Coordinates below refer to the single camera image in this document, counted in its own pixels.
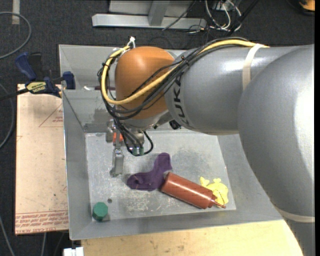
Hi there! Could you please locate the yellow toy whale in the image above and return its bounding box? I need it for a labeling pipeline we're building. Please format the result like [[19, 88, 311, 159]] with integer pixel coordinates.
[[199, 176, 229, 205]]

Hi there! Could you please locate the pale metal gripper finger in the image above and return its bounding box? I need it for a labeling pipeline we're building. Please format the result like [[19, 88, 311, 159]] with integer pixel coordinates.
[[109, 148, 125, 178], [105, 120, 116, 143]]

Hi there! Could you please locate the small orange object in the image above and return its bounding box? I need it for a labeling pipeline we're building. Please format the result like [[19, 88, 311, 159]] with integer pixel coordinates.
[[112, 131, 124, 147]]

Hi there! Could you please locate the red-brown squeeze bottle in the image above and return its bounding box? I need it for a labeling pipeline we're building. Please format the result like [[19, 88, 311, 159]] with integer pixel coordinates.
[[159, 171, 227, 210]]

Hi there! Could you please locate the purple sock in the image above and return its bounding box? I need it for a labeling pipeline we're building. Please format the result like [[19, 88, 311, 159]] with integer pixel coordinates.
[[126, 152, 173, 192]]

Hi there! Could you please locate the green hexagonal block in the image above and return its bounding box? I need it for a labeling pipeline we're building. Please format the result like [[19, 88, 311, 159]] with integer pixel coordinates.
[[91, 201, 109, 222]]

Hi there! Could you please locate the brown cardboard board red print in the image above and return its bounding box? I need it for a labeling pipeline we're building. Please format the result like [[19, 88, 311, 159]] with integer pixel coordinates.
[[14, 83, 70, 236]]

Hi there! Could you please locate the grey metal bin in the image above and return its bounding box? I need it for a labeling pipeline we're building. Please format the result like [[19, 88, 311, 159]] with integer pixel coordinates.
[[58, 44, 285, 241]]

